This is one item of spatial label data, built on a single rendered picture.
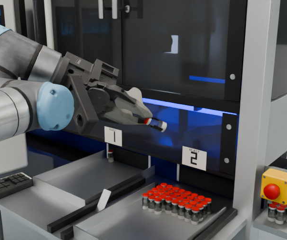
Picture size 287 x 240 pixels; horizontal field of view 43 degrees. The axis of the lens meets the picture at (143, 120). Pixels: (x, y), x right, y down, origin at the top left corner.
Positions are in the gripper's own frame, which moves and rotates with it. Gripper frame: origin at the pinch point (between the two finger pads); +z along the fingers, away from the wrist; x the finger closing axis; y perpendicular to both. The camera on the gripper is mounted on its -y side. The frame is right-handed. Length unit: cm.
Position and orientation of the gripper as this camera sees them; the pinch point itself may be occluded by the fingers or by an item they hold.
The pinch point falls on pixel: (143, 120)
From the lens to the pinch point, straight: 77.0
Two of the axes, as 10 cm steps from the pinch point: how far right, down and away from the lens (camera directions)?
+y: 1.0, -7.3, 6.7
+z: 8.7, 3.9, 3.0
